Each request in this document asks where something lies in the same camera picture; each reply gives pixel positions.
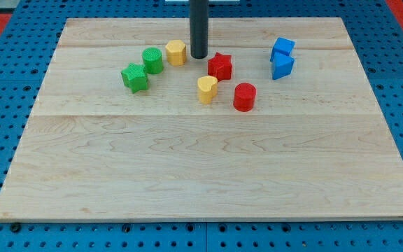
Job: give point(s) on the red star block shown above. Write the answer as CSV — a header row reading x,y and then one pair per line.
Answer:
x,y
220,66

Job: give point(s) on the yellow hexagon block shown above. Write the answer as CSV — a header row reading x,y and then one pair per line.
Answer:
x,y
176,52

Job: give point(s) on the green star block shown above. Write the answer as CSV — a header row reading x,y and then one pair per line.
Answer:
x,y
135,77

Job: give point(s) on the yellow heart block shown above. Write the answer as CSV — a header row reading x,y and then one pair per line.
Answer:
x,y
207,89

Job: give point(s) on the red cylinder block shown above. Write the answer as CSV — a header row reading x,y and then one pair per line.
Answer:
x,y
244,97

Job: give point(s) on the wooden board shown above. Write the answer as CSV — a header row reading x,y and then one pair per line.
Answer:
x,y
315,146

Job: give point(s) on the green cylinder block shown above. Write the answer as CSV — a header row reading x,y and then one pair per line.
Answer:
x,y
152,58

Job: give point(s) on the blue triangle block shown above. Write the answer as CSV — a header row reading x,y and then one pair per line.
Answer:
x,y
281,65

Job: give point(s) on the blue cube block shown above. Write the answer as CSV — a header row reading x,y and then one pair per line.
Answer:
x,y
283,46

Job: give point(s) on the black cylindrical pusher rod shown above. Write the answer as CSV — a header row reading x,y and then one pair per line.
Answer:
x,y
198,28

